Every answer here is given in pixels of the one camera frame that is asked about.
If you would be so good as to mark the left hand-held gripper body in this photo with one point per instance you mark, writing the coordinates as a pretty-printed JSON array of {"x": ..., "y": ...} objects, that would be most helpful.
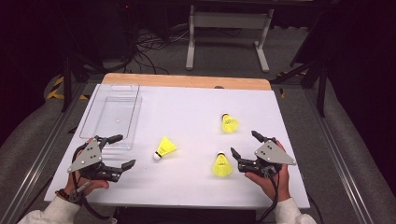
[{"x": 88, "y": 157}]

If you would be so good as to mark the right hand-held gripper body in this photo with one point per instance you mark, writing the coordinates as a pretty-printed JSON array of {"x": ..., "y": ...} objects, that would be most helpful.
[{"x": 274, "y": 155}]

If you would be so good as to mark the yellow shuttlecock white cork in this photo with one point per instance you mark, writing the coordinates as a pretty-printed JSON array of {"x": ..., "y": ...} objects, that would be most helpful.
[
  {"x": 222, "y": 166},
  {"x": 166, "y": 146}
]

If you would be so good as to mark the yellow shuttlecock dark cork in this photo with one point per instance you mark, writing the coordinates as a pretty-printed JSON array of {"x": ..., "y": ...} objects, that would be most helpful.
[{"x": 230, "y": 123}]

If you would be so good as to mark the person's left hand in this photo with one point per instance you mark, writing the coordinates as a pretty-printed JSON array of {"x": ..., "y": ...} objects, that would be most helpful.
[{"x": 93, "y": 184}]

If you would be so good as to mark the person's right hand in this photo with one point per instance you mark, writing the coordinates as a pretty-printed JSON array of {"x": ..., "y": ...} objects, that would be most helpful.
[{"x": 264, "y": 186}]

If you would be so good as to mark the clear plastic tray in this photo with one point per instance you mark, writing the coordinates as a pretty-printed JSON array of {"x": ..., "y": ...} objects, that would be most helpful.
[{"x": 113, "y": 115}]

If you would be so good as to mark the dark wristband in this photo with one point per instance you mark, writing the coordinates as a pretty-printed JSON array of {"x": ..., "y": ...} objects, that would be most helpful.
[{"x": 63, "y": 194}]

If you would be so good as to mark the black metal stand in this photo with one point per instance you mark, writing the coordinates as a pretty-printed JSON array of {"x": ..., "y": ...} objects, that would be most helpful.
[
  {"x": 322, "y": 90},
  {"x": 66, "y": 81}
]

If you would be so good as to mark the yellow black hazard tape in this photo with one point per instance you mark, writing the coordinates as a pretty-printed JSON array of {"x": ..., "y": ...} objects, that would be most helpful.
[{"x": 57, "y": 81}]

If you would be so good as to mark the wooden table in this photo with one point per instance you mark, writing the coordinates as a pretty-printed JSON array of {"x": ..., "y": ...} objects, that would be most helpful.
[{"x": 186, "y": 81}]

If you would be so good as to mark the white metal stand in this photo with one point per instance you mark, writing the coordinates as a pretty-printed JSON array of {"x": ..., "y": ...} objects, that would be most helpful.
[{"x": 230, "y": 20}]

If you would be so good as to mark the aluminium floor rail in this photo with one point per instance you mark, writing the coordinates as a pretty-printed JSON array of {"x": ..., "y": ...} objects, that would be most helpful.
[
  {"x": 336, "y": 149},
  {"x": 40, "y": 155}
]

